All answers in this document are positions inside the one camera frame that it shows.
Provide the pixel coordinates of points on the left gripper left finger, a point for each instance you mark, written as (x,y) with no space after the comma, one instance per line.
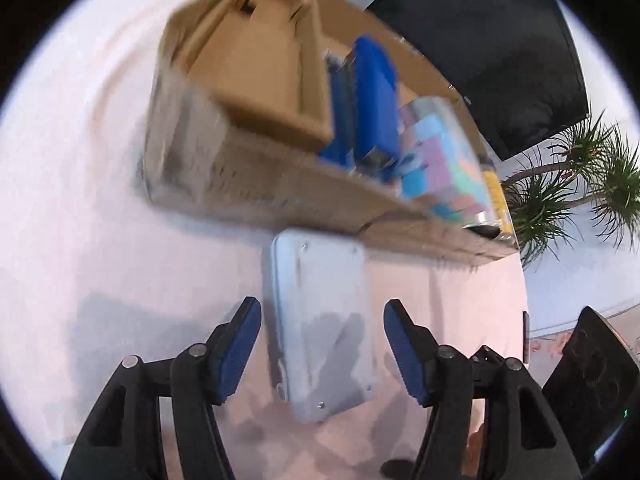
(122,436)

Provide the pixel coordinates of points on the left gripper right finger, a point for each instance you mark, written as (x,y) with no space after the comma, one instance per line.
(486,410)

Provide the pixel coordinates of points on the grey folding phone stand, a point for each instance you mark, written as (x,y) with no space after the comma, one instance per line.
(324,323)

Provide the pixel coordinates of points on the brown cardboard box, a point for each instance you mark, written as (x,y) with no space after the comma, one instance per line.
(262,62)

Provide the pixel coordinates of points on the yellow label can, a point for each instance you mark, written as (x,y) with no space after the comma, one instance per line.
(494,223)

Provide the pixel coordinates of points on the spiky green potted plant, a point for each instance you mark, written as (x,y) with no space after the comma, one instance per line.
(592,164)

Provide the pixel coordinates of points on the pastel puzzle cube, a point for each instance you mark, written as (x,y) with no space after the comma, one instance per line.
(439,169)

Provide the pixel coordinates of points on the shallow cardboard tray box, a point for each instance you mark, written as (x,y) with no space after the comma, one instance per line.
(196,161)

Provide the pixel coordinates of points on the silver metal can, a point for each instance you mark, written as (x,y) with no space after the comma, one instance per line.
(423,106)

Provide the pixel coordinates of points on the blue plastic box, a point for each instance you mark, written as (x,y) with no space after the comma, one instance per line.
(364,106)

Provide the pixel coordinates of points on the black monitor screen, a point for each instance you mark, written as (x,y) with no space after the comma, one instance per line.
(513,61)

